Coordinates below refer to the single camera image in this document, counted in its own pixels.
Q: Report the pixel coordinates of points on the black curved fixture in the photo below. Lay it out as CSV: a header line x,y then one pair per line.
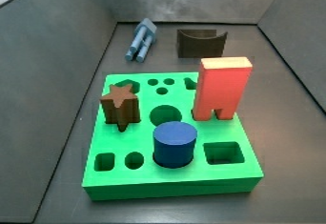
x,y
200,43

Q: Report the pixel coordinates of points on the brown star block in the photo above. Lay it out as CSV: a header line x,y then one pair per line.
x,y
120,106

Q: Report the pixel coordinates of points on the blue cylinder block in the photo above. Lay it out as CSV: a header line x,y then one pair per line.
x,y
174,144

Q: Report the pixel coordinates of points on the red two-legged block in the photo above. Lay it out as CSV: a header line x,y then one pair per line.
x,y
222,81

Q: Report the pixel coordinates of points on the green shape sorter base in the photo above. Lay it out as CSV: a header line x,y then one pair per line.
x,y
120,170

